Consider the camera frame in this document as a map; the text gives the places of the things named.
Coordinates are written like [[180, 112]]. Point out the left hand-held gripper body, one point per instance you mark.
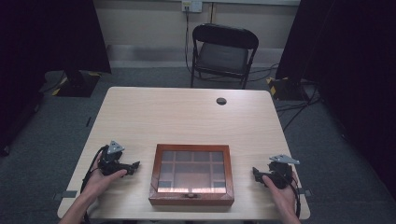
[[111, 160]]

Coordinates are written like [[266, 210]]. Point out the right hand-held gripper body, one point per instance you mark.
[[280, 173]]

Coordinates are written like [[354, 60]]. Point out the wooden glass-lid box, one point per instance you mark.
[[191, 174]]

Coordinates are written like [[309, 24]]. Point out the person's right hand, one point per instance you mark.
[[282, 196]]

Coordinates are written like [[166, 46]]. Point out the person's left hand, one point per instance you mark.
[[100, 181]]

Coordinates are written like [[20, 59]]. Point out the black stand base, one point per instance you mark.
[[77, 83], [286, 88]]

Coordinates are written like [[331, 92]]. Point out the black curtain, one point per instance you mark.
[[43, 46], [345, 71]]

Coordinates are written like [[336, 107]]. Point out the black folding chair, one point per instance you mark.
[[223, 56]]

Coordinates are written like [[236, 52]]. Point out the white wall socket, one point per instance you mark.
[[191, 6]]

